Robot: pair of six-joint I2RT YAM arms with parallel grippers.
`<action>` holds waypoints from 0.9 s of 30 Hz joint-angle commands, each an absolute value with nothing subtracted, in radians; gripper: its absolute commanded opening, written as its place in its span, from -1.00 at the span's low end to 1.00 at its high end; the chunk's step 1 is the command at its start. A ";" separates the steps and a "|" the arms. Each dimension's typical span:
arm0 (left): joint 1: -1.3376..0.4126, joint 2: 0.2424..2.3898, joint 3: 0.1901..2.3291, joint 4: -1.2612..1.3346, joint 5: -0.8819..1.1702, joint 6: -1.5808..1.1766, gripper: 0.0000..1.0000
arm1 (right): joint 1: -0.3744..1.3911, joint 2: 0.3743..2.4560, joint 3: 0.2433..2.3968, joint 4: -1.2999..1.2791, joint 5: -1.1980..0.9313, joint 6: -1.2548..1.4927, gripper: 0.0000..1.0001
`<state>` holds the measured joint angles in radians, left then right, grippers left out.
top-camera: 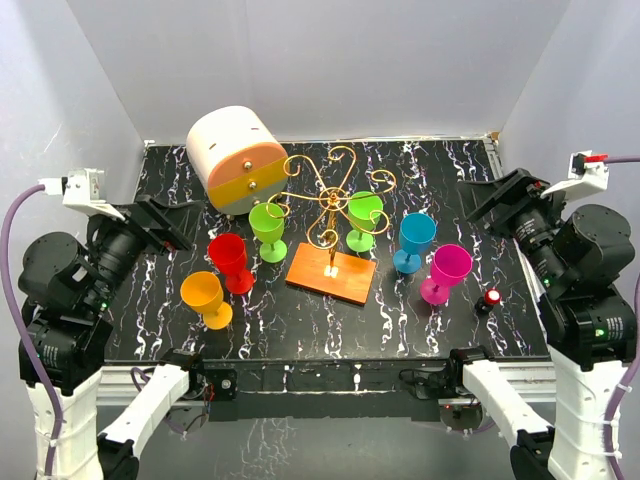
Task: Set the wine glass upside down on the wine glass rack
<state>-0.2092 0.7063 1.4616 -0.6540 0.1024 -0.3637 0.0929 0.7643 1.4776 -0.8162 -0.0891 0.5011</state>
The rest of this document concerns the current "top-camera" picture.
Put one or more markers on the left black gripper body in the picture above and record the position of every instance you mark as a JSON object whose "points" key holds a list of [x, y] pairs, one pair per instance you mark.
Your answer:
{"points": [[122, 242]]}

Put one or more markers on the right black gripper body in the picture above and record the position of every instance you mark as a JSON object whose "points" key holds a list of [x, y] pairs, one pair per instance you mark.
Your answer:
{"points": [[529, 218]]}

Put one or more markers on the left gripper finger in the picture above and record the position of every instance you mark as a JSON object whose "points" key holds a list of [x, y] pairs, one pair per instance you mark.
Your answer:
{"points": [[182, 220], [156, 203]]}

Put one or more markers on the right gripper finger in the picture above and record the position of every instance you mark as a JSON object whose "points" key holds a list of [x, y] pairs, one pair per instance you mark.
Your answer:
{"points": [[483, 190], [476, 209]]}

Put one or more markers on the red wine glass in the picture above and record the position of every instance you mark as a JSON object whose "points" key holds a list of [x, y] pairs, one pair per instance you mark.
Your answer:
{"points": [[228, 253]]}

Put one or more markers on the magenta wine glass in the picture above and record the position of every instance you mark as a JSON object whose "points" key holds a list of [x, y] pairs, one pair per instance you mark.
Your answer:
{"points": [[450, 265]]}

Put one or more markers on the blue wine glass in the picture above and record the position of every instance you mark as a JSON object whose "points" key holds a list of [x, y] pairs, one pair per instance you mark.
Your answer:
{"points": [[417, 231]]}

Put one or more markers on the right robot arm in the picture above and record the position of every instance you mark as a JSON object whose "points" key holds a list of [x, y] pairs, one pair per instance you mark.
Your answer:
{"points": [[592, 333]]}

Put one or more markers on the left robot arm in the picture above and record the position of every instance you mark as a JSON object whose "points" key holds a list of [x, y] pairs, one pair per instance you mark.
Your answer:
{"points": [[70, 287]]}

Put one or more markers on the orange wine glass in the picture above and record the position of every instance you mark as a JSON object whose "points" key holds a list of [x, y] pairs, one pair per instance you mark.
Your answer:
{"points": [[203, 293]]}

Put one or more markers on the light green wine glass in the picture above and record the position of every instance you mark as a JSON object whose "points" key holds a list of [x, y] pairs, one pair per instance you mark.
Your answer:
{"points": [[267, 223]]}

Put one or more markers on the round mini drawer cabinet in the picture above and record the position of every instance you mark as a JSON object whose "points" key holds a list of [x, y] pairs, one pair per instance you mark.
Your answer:
{"points": [[236, 158]]}

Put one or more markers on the red push button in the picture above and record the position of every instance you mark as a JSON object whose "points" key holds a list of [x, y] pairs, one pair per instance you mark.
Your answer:
{"points": [[487, 302]]}

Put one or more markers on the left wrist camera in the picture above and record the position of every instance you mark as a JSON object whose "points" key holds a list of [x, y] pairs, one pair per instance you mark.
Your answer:
{"points": [[82, 190]]}

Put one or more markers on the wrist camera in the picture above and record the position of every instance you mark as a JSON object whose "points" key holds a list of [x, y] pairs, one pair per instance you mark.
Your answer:
{"points": [[587, 175], [82, 190]]}

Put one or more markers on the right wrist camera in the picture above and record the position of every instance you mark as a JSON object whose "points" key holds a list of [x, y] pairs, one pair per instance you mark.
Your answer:
{"points": [[587, 175]]}

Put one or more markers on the gold wire glass rack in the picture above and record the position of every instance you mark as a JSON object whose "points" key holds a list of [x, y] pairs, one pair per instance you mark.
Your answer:
{"points": [[317, 265]]}

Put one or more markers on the black table front bracket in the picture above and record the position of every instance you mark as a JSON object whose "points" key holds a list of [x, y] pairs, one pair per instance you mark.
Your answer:
{"points": [[422, 390]]}

